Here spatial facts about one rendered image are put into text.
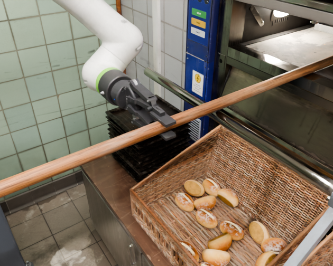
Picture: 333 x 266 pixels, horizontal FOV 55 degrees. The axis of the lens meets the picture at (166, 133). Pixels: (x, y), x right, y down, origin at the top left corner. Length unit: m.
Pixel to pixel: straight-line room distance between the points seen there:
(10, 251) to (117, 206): 0.50
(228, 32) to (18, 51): 1.10
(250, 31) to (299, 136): 0.48
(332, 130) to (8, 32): 1.52
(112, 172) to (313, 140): 0.91
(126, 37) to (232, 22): 0.47
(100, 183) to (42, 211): 0.84
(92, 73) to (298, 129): 0.71
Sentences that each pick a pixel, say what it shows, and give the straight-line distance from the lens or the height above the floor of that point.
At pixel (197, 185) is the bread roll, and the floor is 0.65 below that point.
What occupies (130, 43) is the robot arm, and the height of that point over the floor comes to 1.29.
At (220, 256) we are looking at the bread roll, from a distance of 1.18.
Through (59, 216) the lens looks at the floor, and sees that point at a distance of 2.24.
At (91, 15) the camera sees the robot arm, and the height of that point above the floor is 1.38.
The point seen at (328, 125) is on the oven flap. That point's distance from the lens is 1.14.
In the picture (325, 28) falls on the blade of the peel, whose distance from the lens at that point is 1.62.
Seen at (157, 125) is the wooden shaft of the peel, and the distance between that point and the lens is 0.74.
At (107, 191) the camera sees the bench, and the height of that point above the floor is 0.58.
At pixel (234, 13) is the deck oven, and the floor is 1.30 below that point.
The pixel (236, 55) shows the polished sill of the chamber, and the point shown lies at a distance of 1.29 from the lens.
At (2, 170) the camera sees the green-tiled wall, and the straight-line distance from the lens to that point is 2.18.
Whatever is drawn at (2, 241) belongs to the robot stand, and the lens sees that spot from 1.56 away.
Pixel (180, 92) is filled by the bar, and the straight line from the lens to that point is 0.96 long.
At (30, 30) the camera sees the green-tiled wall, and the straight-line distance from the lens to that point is 1.87.
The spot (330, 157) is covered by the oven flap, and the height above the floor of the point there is 0.97.
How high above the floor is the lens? 1.61
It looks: 35 degrees down
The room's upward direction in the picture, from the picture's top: straight up
